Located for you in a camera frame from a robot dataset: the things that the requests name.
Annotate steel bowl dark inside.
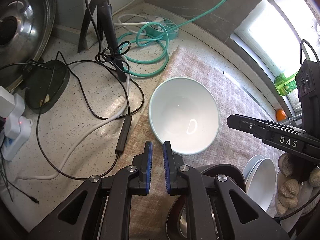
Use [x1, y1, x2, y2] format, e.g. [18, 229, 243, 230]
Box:
[164, 164, 247, 240]

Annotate white plate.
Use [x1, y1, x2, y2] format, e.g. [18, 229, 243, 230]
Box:
[242, 155, 276, 211]

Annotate light green ceramic bowl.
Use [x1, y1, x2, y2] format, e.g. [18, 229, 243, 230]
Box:
[148, 77, 220, 155]

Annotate right gloved hand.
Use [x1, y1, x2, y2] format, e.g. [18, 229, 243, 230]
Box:
[274, 153, 319, 217]

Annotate orange round object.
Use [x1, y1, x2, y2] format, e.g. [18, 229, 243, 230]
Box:
[276, 109, 287, 122]

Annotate pink checked cloth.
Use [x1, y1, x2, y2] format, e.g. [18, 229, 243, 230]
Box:
[120, 47, 281, 239]

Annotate black oval device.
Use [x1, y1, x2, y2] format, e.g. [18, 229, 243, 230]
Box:
[23, 60, 70, 114]

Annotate white power strip with adapters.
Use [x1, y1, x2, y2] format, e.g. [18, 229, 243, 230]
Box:
[1, 86, 33, 161]

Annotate teal power strip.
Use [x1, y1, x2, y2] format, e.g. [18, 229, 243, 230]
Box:
[144, 16, 179, 41]

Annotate black tripod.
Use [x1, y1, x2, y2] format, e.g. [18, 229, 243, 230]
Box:
[78, 0, 126, 82]

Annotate steel pot lid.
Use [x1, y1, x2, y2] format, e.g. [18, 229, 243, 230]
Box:
[1, 0, 56, 91]

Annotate black cable with inline box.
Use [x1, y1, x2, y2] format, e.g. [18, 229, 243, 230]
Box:
[0, 41, 145, 204]

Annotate teal cable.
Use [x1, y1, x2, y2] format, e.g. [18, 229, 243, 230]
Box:
[117, 0, 247, 78]

